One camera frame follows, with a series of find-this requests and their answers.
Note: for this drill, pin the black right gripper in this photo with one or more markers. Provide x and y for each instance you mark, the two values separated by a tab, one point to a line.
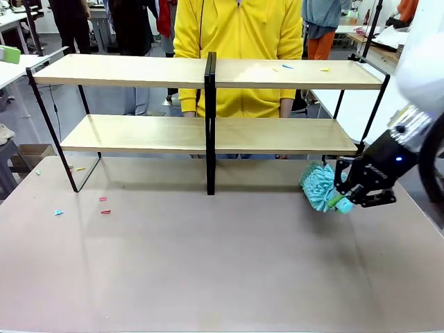
381	166

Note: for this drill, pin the turquoise microfiber duster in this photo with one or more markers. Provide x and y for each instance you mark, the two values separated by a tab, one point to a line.
317	187

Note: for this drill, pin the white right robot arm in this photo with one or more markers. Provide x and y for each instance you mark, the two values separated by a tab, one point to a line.
423	69

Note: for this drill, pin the person's left hand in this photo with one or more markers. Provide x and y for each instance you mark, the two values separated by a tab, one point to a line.
287	108

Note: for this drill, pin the person's right hand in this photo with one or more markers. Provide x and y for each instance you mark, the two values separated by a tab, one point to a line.
189	114

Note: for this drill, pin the white desk with clutter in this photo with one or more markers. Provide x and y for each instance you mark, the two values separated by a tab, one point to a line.
10	24

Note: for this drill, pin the black stand pole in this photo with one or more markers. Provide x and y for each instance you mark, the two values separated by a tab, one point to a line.
34	31
373	31

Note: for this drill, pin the bystander in black clothes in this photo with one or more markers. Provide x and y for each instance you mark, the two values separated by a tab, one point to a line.
71	21

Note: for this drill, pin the large white table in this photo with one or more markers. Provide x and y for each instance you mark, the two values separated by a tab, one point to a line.
354	107

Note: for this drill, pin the beige cloth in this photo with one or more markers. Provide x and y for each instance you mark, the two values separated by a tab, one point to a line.
5	134

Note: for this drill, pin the grey cabinet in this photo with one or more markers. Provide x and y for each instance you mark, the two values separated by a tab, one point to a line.
102	31

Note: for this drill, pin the black office chair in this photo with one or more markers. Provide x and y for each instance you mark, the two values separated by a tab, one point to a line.
302	102

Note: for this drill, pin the cardboard box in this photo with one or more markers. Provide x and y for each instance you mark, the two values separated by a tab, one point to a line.
34	154

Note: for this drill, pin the grey stool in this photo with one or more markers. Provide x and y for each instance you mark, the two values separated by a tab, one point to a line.
7	166

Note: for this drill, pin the bystander in dark coat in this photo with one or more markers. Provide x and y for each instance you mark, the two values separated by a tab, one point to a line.
132	24

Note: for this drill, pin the wooden table with papers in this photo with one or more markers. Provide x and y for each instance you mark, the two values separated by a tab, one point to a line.
381	40

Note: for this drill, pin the bystander in red jacket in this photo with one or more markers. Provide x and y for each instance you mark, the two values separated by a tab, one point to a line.
164	17

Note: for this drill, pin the bystander grey top orange trousers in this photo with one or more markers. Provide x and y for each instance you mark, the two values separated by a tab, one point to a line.
322	24

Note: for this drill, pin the bystander in orange top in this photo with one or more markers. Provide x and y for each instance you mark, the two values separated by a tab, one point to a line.
407	8

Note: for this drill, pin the person in yellow hoodie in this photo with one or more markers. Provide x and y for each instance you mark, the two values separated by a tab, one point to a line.
236	34

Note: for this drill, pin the wood shelf unit black frame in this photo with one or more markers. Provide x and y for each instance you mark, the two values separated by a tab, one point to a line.
121	73
295	78

